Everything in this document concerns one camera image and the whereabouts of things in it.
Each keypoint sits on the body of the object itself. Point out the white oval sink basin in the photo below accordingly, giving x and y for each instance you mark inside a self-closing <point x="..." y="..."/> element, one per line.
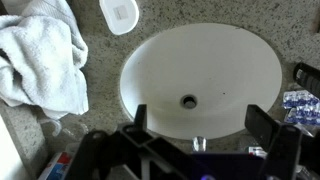
<point x="206" y="66"/>

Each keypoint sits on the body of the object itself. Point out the black dropper bottle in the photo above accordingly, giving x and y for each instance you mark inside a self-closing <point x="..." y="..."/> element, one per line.
<point x="308" y="78"/>

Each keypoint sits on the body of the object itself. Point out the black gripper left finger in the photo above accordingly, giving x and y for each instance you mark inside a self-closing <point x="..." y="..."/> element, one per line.
<point x="100" y="156"/>

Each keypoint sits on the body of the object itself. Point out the white towel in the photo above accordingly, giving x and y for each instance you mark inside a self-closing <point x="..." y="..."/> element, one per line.
<point x="43" y="56"/>

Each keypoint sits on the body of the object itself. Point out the blue blister pack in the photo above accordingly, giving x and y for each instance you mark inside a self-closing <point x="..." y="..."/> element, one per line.
<point x="300" y="99"/>
<point x="305" y="115"/>

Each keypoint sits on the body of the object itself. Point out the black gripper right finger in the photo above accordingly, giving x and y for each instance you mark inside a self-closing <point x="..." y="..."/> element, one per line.
<point x="283" y="146"/>

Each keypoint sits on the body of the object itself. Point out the sink drain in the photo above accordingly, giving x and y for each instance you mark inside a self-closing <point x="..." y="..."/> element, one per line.
<point x="189" y="101"/>

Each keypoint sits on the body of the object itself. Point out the chrome faucet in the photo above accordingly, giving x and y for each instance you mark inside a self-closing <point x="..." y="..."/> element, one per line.
<point x="199" y="144"/>

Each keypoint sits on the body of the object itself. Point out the white toothpaste tube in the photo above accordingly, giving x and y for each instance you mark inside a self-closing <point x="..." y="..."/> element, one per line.
<point x="56" y="165"/>

